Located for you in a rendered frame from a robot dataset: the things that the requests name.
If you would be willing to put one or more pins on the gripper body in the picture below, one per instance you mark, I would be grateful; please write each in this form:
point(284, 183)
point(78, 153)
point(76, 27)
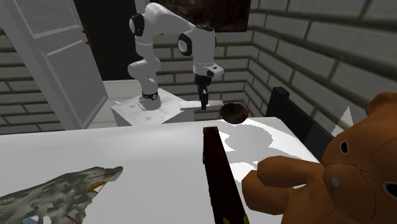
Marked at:
point(203, 81)

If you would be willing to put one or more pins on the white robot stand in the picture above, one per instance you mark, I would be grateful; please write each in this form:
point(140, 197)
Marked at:
point(161, 113)

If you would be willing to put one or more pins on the grey crumpled cloth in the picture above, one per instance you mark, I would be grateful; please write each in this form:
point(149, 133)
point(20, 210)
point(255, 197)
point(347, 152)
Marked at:
point(59, 195)

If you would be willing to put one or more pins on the brown teddy bear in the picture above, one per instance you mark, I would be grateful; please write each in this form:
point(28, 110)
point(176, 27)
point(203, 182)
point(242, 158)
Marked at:
point(350, 176)

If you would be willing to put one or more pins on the white panelled door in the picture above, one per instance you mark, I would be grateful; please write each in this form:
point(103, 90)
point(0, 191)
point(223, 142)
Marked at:
point(62, 62)

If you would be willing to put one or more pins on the dark brown round bowl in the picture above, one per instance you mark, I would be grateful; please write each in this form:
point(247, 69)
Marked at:
point(234, 113)

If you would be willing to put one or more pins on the dark brown wall picture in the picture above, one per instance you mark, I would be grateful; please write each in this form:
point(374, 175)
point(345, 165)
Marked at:
point(214, 15)

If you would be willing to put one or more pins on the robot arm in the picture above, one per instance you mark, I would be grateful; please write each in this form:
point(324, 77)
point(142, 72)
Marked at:
point(149, 56)

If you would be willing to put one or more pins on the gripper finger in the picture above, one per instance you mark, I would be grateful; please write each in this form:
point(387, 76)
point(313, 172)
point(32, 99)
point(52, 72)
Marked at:
point(203, 100)

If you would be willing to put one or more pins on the dark red long box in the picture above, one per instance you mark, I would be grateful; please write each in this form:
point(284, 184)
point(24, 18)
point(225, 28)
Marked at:
point(221, 180)

